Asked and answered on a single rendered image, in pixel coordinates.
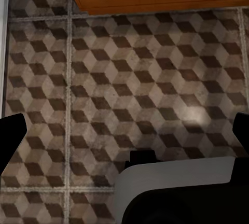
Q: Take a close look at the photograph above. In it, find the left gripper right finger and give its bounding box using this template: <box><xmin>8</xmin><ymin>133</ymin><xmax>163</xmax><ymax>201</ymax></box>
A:
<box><xmin>232</xmin><ymin>113</ymin><xmax>249</xmax><ymax>155</ymax></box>

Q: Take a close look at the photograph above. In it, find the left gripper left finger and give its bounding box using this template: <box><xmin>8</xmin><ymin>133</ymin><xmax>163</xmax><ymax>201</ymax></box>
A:
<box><xmin>0</xmin><ymin>113</ymin><xmax>27</xmax><ymax>175</ymax></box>

